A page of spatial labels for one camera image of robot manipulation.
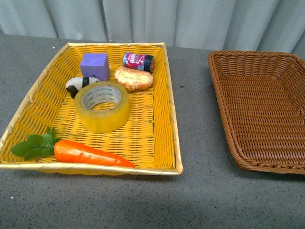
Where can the yellow packing tape roll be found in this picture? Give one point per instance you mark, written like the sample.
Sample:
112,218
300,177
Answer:
102,121

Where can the yellow woven basket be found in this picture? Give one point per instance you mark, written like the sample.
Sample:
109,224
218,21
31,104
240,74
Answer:
149,139

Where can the brown wicker basket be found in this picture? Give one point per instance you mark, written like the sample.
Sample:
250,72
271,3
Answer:
261,98

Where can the toy bread loaf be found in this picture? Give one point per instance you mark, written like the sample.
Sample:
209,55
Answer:
132,79

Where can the pink labelled small bottle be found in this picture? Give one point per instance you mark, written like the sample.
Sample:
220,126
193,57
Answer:
142,62

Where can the purple foam cube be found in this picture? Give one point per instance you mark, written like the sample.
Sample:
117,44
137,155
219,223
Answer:
95,65

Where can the small panda toy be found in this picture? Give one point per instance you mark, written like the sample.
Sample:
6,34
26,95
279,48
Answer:
74,85

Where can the orange toy carrot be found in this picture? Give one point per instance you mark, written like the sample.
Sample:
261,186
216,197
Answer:
66,151

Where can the grey curtain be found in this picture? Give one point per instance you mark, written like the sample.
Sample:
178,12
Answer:
248,25

